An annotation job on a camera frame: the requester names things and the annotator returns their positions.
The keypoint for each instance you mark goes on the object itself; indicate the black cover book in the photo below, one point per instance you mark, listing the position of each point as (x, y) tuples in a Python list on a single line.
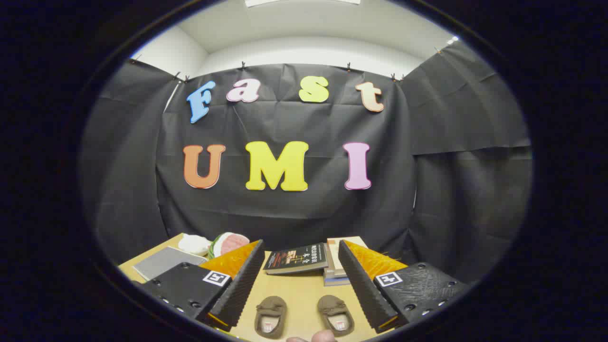
[(297, 259)]

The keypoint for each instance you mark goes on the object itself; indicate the watermelon slice plush toy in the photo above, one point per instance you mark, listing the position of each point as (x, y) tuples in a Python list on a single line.
[(230, 243)]

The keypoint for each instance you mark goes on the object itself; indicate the fabric storage box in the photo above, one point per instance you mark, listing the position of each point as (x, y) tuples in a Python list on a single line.
[(164, 262)]

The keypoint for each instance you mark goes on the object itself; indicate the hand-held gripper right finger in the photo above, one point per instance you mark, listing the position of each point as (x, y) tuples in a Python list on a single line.
[(361, 285)]

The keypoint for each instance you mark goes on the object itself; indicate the ceiling light panel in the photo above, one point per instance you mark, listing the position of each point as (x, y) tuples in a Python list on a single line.
[(266, 2)]

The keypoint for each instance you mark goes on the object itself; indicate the white plush toy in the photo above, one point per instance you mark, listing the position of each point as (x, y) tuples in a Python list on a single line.
[(194, 244)]

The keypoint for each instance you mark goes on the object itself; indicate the beige cover book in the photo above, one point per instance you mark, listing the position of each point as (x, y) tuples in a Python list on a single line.
[(334, 256)]

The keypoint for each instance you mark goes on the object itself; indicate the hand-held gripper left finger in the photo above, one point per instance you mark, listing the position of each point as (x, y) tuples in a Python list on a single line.
[(242, 285)]

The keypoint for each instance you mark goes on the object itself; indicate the brown fuzzy shoe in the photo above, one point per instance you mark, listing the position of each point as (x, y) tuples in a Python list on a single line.
[(335, 312), (270, 313)]

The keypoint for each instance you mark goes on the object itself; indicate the blue cover book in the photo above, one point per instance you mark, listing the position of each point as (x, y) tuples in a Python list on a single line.
[(335, 281)]

